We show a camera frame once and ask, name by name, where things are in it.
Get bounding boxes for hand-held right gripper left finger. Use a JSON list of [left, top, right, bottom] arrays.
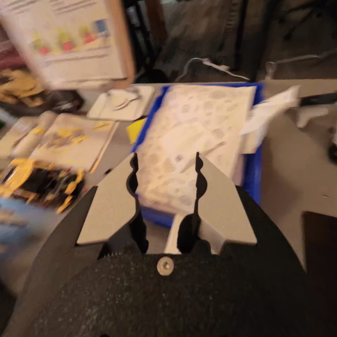
[[76, 153, 141, 245]]

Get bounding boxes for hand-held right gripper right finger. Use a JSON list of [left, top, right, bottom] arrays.
[[193, 152, 257, 245]]

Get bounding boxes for white wooden book stand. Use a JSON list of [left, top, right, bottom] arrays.
[[0, 0, 156, 121]]

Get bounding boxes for white paper sheet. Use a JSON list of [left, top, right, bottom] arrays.
[[238, 85, 300, 154]]

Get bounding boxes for dark toy car set box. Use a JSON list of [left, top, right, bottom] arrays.
[[0, 47, 85, 116]]

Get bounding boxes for white cable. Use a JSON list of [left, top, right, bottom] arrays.
[[175, 57, 250, 82]]

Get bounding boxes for yellow paper scrap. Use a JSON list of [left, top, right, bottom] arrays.
[[126, 118, 147, 144]]

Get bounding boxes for instruction booklet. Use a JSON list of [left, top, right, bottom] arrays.
[[0, 111, 119, 173]]

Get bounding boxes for large printed paper bag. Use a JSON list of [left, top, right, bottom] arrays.
[[137, 84, 257, 215]]

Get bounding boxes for yellow black brick car model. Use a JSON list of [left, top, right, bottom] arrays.
[[0, 158, 86, 214]]

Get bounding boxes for black dimpled chair armrest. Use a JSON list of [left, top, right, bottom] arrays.
[[303, 211, 337, 337]]

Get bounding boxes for printed instruction sheet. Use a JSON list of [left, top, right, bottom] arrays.
[[0, 0, 127, 82]]

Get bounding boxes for blue plastic bin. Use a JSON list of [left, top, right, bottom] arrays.
[[131, 82, 265, 228]]

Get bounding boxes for grey desk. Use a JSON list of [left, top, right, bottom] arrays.
[[0, 79, 337, 298]]

